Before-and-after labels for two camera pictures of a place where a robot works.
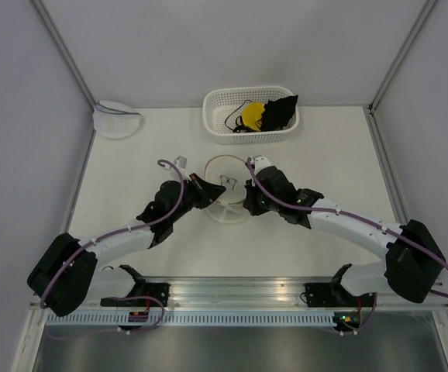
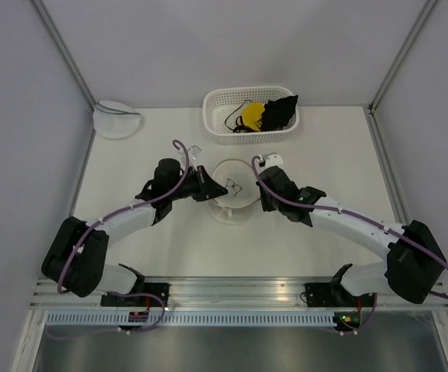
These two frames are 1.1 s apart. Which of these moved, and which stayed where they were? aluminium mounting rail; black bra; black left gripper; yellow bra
Moved: black left gripper
Stayed: black bra; yellow bra; aluminium mounting rail
